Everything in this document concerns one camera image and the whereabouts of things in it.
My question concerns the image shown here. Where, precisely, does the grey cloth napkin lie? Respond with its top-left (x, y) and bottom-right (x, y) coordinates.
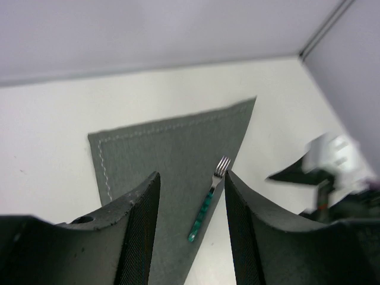
top-left (88, 98), bottom-right (255, 284)

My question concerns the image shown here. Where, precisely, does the aluminium frame post right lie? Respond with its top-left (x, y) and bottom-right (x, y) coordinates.
top-left (298, 0), bottom-right (356, 62)

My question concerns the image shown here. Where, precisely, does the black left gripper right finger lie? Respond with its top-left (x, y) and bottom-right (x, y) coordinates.
top-left (224, 172), bottom-right (379, 284)

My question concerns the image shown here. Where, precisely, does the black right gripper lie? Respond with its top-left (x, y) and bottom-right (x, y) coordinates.
top-left (267, 155), bottom-right (379, 223)

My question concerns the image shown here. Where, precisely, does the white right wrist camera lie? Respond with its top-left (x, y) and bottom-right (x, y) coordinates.
top-left (302, 133), bottom-right (366, 192)

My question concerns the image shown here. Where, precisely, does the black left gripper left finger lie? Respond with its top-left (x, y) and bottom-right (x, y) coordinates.
top-left (1, 172), bottom-right (160, 284)

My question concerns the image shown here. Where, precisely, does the green handled metal fork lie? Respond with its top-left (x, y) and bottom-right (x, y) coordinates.
top-left (188, 156), bottom-right (231, 242)

